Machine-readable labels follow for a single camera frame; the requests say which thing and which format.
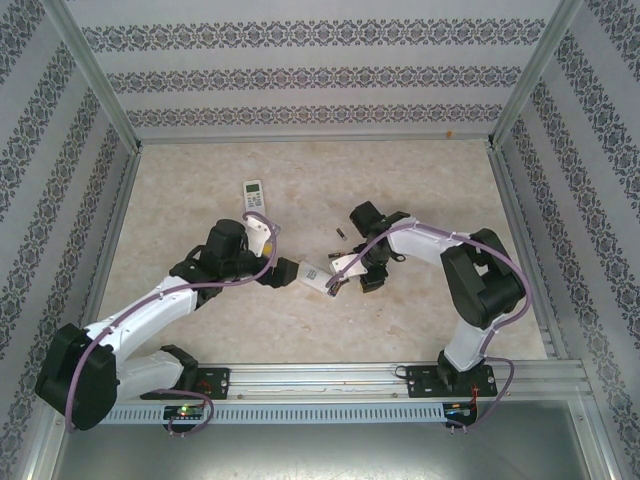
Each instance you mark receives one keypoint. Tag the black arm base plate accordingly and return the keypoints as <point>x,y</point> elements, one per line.
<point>422,382</point>
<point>220,382</point>

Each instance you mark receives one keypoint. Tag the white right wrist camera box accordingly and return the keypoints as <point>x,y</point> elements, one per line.
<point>350,267</point>

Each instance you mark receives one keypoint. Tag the white remote with display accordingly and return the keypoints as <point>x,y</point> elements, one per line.
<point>254,196</point>

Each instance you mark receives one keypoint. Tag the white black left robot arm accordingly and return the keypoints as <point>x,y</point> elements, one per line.
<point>150,310</point>

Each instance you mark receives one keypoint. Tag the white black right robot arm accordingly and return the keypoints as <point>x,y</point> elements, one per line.
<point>425,245</point>

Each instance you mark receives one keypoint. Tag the aluminium mounting rail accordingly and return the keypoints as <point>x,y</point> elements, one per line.
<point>310,380</point>

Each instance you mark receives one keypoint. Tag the small circuit board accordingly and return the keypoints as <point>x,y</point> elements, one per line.
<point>457,410</point>
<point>185,412</point>

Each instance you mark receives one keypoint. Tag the aluminium frame post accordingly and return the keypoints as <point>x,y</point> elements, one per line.
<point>95,75</point>
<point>537,75</point>

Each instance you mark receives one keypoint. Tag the aluminium table edge rail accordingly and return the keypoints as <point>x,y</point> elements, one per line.
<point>107,225</point>
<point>525,225</point>

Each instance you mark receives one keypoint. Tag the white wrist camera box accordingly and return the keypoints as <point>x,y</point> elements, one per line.
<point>257,235</point>
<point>350,267</point>

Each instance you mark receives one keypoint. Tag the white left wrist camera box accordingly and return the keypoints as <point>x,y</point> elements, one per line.
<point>257,235</point>

